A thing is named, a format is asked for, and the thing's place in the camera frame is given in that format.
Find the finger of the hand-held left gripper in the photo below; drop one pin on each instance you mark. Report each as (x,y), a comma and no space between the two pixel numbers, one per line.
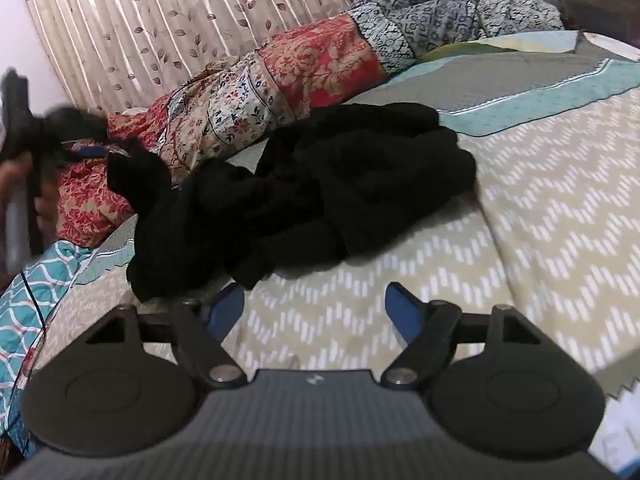
(90,150)

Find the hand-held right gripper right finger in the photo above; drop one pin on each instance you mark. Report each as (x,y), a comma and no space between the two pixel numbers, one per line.
(400,307)

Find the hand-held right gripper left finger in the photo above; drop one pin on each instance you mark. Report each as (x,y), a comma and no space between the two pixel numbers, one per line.
(226,312)

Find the black pants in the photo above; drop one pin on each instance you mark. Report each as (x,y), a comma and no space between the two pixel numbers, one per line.
(300,185)

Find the person's left hand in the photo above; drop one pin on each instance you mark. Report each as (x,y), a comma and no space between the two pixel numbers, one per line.
(46,206)

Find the teal lattice print blanket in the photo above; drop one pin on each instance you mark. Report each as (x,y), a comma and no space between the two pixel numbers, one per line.
(60,266)

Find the leaf print curtain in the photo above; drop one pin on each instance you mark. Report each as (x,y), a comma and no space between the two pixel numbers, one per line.
(150,20)

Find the zigzag patterned bedsheet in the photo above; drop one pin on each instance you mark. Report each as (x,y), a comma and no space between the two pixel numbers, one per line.
(550,185)

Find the patchwork floral quilt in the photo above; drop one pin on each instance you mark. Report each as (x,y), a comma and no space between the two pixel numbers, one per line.
(310,60)

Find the white paper sheet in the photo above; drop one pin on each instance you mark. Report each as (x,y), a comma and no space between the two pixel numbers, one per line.
(620,430)

